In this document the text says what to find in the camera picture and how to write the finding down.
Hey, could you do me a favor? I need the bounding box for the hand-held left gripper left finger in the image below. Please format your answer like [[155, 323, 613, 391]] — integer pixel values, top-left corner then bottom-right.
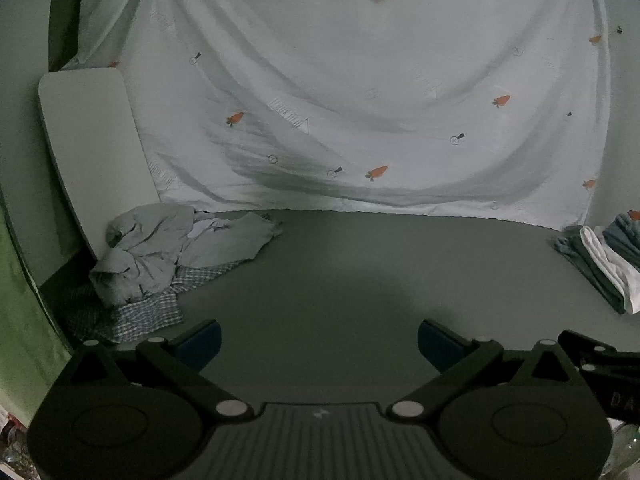
[[60, 319, 258, 425]]

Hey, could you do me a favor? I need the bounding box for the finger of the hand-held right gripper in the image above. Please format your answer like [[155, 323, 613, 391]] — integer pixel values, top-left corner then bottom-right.
[[557, 330, 640, 367]]

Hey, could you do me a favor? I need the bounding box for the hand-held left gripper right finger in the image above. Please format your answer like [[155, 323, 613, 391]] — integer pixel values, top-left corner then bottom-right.
[[382, 318, 586, 426]]

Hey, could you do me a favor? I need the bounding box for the grey zip hoodie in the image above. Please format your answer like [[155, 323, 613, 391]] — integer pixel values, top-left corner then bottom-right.
[[90, 204, 283, 308]]

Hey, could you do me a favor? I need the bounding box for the blue checked shirt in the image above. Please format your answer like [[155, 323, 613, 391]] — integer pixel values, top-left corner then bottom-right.
[[65, 260, 236, 343]]

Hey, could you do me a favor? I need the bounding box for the folded white garment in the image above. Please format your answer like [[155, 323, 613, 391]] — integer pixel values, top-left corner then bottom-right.
[[580, 226, 640, 315]]

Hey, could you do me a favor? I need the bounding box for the folded blue garment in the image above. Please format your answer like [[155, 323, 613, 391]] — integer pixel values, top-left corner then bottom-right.
[[602, 212, 640, 273]]

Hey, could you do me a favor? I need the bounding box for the light blue garment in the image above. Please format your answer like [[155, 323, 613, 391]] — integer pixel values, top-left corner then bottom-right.
[[187, 216, 231, 239]]

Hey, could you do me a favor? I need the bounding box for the green curtain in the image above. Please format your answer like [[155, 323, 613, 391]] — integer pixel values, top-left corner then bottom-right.
[[0, 195, 76, 426]]

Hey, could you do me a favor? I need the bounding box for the white board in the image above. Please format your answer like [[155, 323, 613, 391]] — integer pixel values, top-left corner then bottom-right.
[[38, 67, 162, 261]]

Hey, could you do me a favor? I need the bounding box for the carrot printed white sheet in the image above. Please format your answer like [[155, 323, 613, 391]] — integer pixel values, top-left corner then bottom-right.
[[62, 0, 626, 228]]

